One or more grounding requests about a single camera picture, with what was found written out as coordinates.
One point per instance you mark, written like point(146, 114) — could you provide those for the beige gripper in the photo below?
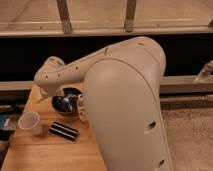
point(81, 109)

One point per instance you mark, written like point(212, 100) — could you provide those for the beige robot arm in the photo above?
point(121, 88)

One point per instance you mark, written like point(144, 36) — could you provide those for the black striped eraser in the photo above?
point(64, 131)

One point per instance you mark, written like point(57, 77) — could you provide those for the blue object at left edge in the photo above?
point(4, 122)

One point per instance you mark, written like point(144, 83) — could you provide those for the translucent plastic cup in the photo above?
point(30, 122)

